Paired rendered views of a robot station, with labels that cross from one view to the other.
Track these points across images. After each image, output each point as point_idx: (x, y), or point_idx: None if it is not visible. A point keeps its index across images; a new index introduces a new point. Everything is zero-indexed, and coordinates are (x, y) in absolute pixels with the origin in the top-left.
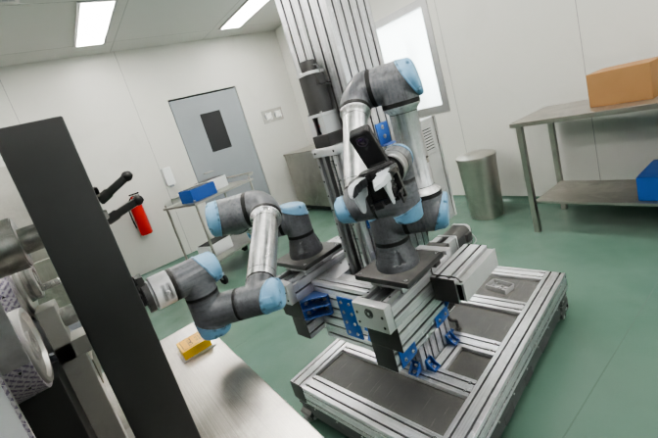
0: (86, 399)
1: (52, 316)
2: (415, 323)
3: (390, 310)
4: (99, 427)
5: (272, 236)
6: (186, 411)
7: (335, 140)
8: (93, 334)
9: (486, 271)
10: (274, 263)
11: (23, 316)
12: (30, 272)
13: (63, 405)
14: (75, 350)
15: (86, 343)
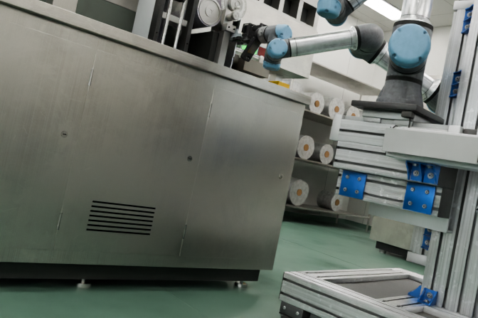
0: (217, 48)
1: (224, 12)
2: (358, 156)
3: (339, 119)
4: (214, 60)
5: (324, 35)
6: None
7: None
8: None
9: (438, 149)
10: (301, 42)
11: (217, 6)
12: None
13: (210, 41)
14: (222, 27)
15: (225, 26)
